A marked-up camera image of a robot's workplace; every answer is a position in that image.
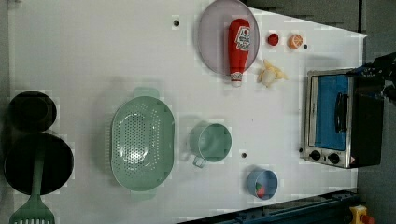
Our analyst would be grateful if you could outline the red plush ketchup bottle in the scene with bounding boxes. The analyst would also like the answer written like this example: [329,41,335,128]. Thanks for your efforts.
[228,19,250,87]

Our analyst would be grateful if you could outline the blue metal rail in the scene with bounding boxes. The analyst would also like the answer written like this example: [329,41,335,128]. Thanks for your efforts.
[178,190,360,224]

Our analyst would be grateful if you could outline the grey round plate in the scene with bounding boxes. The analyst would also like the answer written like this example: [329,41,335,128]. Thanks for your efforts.
[197,0,261,75]

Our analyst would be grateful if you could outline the blue small bowl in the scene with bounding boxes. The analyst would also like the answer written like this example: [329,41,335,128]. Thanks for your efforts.
[247,169,278,200]

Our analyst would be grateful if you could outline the small black pot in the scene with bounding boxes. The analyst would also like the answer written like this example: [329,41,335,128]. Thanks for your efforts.
[7,91,57,133]

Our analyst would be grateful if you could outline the red toy tomato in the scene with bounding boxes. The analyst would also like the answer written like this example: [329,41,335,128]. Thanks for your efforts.
[267,34,279,46]

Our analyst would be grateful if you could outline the green measuring cup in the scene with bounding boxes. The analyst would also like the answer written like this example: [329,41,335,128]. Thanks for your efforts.
[189,122,233,168]

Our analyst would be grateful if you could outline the green slotted spatula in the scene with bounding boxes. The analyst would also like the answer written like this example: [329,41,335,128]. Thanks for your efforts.
[8,147,55,224]

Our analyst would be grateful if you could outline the silver toaster oven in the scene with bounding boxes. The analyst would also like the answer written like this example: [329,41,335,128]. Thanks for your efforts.
[304,69,384,169]

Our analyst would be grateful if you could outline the large black pan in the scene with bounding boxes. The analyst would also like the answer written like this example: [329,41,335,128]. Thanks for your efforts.
[5,133,74,195]

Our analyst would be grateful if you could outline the orange slice toy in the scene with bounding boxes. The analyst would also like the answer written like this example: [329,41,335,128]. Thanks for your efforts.
[288,34,304,49]

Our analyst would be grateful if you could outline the yellow emergency stop box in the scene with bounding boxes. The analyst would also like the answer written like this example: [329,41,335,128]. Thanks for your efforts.
[349,205,375,224]

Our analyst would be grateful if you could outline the peeled plush banana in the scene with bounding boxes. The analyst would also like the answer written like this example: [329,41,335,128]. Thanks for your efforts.
[258,60,289,88]

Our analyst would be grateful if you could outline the green oval colander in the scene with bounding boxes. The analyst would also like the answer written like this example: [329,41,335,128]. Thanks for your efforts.
[110,87,176,192]

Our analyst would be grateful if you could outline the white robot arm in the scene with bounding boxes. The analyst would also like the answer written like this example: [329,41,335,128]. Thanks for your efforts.
[346,52,396,104]

